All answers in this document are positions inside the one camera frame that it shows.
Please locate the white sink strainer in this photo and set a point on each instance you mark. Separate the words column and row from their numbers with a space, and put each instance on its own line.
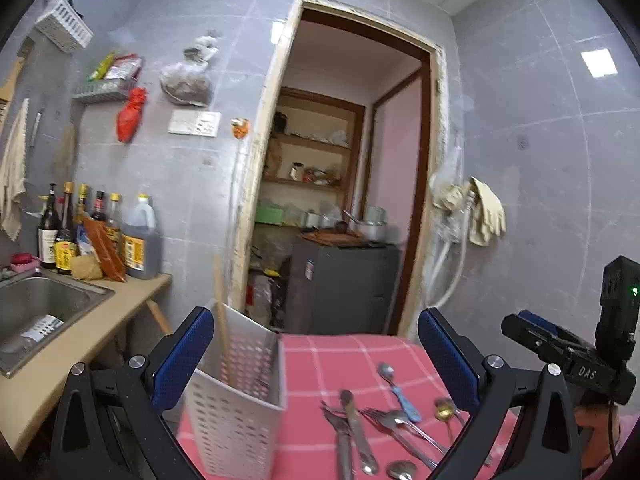
column 42, row 327

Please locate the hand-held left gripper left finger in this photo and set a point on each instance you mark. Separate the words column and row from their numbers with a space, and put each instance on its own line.
column 185, row 355

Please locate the wooden chopsticks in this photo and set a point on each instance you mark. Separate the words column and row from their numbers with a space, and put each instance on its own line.
column 221, row 305

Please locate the wooden shelf unit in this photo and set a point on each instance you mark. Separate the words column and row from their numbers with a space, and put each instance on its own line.
column 310, row 145

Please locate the steel sink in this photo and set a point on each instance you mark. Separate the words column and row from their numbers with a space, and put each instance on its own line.
column 45, row 305

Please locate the wooden countertop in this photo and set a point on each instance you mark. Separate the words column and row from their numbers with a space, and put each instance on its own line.
column 75, row 355

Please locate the steel spoon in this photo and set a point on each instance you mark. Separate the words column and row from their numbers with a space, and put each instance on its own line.
column 402, row 470

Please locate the dark wine bottle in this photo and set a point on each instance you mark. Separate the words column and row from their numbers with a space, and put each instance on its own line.
column 48, row 240

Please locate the gold spoon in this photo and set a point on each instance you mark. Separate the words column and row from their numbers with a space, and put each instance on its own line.
column 443, row 408

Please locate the steel table knife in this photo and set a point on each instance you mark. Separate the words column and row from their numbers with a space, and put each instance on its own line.
column 357, row 435

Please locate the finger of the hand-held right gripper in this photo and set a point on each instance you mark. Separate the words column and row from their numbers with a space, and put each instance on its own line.
column 537, row 335

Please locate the white perforated utensil holder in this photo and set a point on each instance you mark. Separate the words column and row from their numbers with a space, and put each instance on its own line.
column 235, row 390

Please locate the grey cabinet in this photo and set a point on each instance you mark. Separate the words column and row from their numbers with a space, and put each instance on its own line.
column 345, row 285

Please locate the clear yellow capped bottle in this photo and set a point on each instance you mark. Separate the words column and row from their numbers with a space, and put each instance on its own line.
column 115, row 220

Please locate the pink soap dish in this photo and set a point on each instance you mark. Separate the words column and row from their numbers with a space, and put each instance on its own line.
column 24, row 262

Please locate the metal pot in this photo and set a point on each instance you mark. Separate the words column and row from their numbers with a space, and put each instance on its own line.
column 372, row 225

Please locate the red capped sauce bottle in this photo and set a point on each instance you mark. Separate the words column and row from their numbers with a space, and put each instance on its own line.
column 99, row 207

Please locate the pink checked tablecloth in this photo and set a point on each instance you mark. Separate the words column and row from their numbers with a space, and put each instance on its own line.
column 320, row 360

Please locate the yellow rubber gloves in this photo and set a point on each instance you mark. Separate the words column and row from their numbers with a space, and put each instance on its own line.
column 487, row 210

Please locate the yellow capped sauce bottle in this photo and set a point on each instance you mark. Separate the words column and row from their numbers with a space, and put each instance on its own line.
column 81, row 205

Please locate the person's right hand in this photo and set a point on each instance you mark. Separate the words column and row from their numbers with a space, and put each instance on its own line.
column 595, row 430

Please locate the red bag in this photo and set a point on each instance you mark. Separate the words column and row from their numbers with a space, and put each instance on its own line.
column 130, row 115

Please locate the steel fork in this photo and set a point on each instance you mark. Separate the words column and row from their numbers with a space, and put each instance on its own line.
column 341, row 440
column 395, row 435
column 425, row 435

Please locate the beige hanging towel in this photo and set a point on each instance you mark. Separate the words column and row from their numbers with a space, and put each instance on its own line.
column 12, row 175

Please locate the orange red packet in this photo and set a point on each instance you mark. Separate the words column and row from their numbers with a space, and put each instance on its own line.
column 107, row 255

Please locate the brown sponge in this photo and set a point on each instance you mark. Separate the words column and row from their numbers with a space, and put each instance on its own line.
column 86, row 267

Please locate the wooden door frame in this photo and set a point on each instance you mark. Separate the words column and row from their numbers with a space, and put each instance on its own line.
column 250, row 185

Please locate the wooden cutting board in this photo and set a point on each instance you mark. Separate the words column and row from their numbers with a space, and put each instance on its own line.
column 12, row 80

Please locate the clear plastic bag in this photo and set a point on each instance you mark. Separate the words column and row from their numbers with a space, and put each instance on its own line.
column 185, row 85

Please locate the large oil jug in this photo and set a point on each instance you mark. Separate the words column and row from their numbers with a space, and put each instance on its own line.
column 140, row 250

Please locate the white wall switch plate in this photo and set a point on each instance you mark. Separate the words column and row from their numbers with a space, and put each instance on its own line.
column 195, row 123

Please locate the white wall basket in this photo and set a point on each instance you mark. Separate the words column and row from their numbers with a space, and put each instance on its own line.
column 62, row 25

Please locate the soy sauce bottle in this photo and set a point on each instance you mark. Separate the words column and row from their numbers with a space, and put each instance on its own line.
column 65, row 250

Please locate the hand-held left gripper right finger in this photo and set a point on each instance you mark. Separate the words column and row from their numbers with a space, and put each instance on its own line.
column 445, row 360

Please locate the glass jar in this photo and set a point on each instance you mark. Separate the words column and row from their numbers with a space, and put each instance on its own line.
column 296, row 171

